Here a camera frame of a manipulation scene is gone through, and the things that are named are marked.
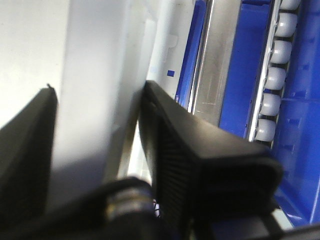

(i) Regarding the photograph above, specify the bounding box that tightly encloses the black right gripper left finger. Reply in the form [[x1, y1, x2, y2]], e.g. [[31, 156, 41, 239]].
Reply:
[[0, 85, 58, 231]]

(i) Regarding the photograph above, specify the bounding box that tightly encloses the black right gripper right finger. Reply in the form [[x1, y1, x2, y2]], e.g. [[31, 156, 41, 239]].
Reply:
[[139, 80, 283, 240]]

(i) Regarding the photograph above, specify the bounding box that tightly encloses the white plastic tote bin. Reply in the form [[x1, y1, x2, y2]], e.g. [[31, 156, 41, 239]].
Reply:
[[0, 0, 195, 211]]

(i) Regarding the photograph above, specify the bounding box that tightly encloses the blue bin front right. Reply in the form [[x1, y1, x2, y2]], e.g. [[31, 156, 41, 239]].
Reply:
[[219, 0, 320, 226]]

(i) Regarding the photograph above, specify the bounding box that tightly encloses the blue bin lower shelf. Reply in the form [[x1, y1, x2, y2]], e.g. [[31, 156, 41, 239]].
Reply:
[[175, 0, 207, 109]]

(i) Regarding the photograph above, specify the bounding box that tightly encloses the right side roller track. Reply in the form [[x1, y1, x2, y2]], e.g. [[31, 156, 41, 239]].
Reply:
[[245, 0, 301, 147]]

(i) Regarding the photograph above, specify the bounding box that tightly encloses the steel front shelf rail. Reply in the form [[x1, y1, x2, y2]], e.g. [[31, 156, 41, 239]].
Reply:
[[187, 0, 242, 126]]

